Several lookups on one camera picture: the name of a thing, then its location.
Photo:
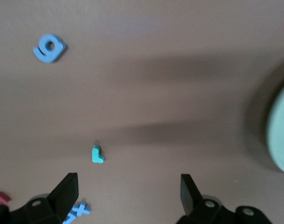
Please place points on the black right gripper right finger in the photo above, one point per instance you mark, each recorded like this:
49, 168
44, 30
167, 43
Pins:
193, 200

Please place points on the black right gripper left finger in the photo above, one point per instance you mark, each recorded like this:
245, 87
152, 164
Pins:
60, 200

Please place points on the teal foam letter r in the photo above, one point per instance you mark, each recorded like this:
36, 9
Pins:
96, 157

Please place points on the blue foam letter x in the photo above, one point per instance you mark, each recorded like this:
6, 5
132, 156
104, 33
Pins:
82, 208

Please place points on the dark red foam letter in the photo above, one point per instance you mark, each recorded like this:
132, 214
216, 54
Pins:
0, 198

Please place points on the mint green plate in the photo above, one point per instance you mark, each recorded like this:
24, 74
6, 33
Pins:
281, 130

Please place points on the brown table cover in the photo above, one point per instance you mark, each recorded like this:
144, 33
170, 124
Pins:
141, 93

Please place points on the blue foam letter g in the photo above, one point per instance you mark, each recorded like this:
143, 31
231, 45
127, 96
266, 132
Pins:
42, 54

